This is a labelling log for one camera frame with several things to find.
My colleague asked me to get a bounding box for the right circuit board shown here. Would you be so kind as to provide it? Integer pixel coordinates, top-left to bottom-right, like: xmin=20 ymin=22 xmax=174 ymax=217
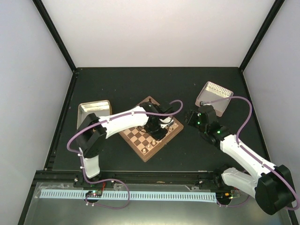
xmin=216 ymin=192 xmax=240 ymax=199

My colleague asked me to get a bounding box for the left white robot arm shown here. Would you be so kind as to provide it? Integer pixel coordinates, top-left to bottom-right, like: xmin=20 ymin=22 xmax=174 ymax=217
xmin=75 ymin=101 xmax=175 ymax=187

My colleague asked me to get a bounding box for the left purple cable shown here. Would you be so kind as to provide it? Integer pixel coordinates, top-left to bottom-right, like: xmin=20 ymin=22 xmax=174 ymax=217
xmin=67 ymin=100 xmax=183 ymax=186

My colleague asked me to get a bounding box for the black frame post left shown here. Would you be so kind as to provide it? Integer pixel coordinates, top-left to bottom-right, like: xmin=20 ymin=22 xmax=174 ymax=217
xmin=32 ymin=0 xmax=77 ymax=72

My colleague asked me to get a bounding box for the black frame post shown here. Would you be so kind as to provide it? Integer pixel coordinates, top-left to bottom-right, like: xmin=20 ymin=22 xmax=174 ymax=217
xmin=32 ymin=0 xmax=77 ymax=72
xmin=239 ymin=0 xmax=285 ymax=72

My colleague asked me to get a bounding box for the circuit board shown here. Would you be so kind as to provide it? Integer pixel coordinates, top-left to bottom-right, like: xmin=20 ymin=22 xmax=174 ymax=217
xmin=216 ymin=192 xmax=240 ymax=199
xmin=85 ymin=190 xmax=102 ymax=198

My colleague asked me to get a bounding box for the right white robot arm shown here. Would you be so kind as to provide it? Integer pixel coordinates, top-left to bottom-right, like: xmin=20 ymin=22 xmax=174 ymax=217
xmin=185 ymin=105 xmax=300 ymax=215

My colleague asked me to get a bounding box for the black mounting rail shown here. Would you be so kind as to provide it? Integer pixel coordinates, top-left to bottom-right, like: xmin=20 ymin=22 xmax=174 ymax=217
xmin=32 ymin=171 xmax=221 ymax=189

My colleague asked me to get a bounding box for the left circuit board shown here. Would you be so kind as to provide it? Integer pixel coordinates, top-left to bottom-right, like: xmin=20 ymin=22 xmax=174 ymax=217
xmin=85 ymin=190 xmax=102 ymax=198

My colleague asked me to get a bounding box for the black frame post right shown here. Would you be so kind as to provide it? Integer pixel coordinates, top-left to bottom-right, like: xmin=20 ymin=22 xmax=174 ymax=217
xmin=239 ymin=0 xmax=285 ymax=72

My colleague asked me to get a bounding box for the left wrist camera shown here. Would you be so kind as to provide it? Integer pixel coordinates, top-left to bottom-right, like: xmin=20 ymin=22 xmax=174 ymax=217
xmin=160 ymin=116 xmax=174 ymax=128

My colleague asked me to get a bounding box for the light blue slotted cable duct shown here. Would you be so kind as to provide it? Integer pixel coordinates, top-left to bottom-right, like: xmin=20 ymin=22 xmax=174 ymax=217
xmin=39 ymin=189 xmax=217 ymax=203

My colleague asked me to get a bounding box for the pink patterned metal tin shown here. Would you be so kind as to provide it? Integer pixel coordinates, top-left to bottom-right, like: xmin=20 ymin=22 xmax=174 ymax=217
xmin=195 ymin=81 xmax=233 ymax=117

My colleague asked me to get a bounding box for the silver metal tray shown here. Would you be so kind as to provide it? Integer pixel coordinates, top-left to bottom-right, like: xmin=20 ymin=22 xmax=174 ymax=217
xmin=77 ymin=100 xmax=112 ymax=128

